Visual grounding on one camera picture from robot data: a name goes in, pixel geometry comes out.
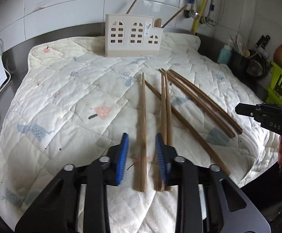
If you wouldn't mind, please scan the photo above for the long diagonal wooden chopstick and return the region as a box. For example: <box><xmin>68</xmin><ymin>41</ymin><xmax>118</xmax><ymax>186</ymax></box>
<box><xmin>145</xmin><ymin>81</ymin><xmax>231</xmax><ymax>176</ymax></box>

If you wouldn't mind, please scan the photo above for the black kitchen knife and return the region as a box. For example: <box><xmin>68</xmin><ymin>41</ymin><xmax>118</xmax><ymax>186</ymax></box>
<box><xmin>255</xmin><ymin>35</ymin><xmax>270</xmax><ymax>50</ymax></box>

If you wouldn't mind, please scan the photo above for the green plastic basket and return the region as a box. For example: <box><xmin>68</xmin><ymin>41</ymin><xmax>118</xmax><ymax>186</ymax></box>
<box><xmin>266</xmin><ymin>62</ymin><xmax>282</xmax><ymax>105</ymax></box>

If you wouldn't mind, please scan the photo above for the black utensil pot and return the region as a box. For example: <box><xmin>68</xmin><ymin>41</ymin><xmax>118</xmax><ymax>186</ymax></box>
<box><xmin>228</xmin><ymin>50</ymin><xmax>267</xmax><ymax>79</ymax></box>

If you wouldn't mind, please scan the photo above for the teal soap bottle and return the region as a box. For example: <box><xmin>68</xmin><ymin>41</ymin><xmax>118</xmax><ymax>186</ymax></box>
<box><xmin>217</xmin><ymin>44</ymin><xmax>232</xmax><ymax>65</ymax></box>

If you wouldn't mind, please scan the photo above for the white quilted mat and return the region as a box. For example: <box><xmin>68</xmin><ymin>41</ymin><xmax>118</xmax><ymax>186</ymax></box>
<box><xmin>0</xmin><ymin>33</ymin><xmax>279</xmax><ymax>232</ymax></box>

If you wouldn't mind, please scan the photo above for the metal water valve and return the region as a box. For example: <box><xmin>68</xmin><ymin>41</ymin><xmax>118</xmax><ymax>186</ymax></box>
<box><xmin>184</xmin><ymin>10</ymin><xmax>216</xmax><ymax>27</ymax></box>

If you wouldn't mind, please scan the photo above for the white house-shaped utensil holder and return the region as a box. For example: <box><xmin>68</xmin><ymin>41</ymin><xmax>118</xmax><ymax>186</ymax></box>
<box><xmin>105</xmin><ymin>14</ymin><xmax>163</xmax><ymax>57</ymax></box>

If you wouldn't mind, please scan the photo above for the chopstick in holder left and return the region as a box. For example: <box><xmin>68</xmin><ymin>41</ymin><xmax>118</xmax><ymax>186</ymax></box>
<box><xmin>126</xmin><ymin>0</ymin><xmax>138</xmax><ymax>14</ymax></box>

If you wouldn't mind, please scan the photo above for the yellow gas hose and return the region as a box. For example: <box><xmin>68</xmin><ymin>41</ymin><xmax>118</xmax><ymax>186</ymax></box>
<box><xmin>191</xmin><ymin>0</ymin><xmax>215</xmax><ymax>35</ymax></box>

